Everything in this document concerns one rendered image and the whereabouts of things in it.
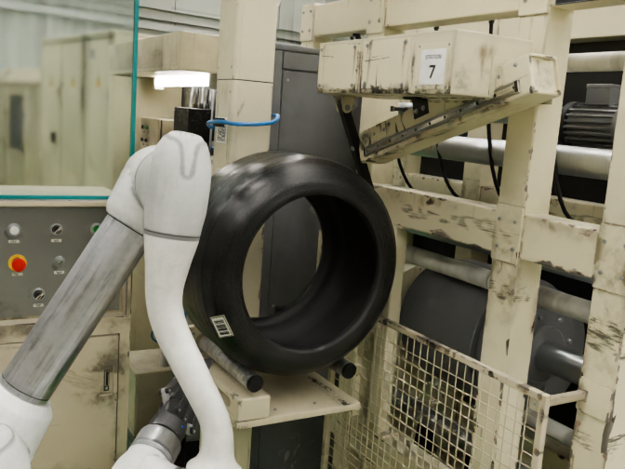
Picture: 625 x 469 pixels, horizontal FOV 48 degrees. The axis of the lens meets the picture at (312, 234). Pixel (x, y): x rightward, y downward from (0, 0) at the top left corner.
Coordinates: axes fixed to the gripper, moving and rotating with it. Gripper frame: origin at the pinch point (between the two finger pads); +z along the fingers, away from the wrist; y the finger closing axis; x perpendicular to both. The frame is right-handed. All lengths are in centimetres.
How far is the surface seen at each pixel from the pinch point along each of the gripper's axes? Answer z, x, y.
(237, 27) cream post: 77, 7, -57
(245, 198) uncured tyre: 29.6, 12.5, -25.6
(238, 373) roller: 18.1, -4.7, 15.4
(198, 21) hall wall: 967, -449, 7
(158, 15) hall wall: 916, -482, -28
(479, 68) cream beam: 53, 69, -32
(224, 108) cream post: 72, -4, -38
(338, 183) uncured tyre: 45, 30, -17
